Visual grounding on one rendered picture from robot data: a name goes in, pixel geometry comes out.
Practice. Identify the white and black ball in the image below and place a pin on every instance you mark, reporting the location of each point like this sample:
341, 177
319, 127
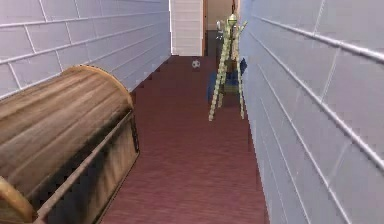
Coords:
196, 64

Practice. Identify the blue cloth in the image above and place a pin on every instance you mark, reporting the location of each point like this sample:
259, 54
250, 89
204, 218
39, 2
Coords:
231, 81

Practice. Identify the brown wooden domed chest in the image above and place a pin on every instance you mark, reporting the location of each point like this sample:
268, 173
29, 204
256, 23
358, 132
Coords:
63, 133

